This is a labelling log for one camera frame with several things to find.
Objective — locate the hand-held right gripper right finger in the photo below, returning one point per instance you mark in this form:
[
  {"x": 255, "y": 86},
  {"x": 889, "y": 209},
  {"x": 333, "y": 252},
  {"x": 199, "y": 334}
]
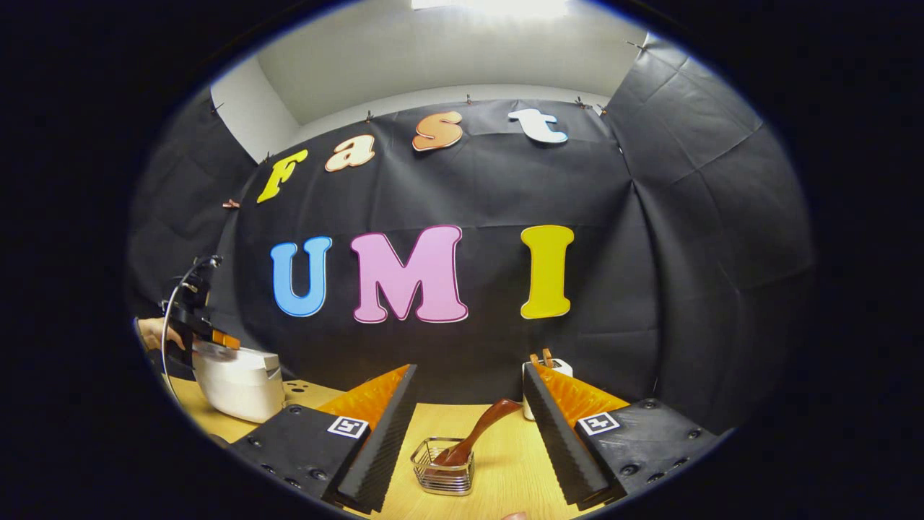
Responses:
[{"x": 556, "y": 433}]

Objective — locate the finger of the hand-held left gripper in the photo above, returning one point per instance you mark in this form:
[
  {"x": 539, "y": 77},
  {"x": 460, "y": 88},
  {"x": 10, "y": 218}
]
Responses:
[{"x": 227, "y": 339}]

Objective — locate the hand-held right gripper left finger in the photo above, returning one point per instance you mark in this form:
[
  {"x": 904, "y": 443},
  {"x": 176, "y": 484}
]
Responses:
[{"x": 379, "y": 448}]

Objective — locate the white rice cooker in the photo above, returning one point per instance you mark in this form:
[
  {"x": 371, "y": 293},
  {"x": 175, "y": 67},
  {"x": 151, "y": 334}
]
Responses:
[{"x": 242, "y": 386}]

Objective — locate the brown wooden spoon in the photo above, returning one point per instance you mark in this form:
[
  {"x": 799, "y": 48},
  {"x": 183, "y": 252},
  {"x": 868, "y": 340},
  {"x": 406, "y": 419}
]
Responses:
[{"x": 480, "y": 430}]

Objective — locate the white toaster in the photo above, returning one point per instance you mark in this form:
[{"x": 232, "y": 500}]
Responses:
[{"x": 528, "y": 397}]

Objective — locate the black backdrop cloth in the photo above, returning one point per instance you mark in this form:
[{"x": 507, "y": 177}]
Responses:
[{"x": 650, "y": 289}]

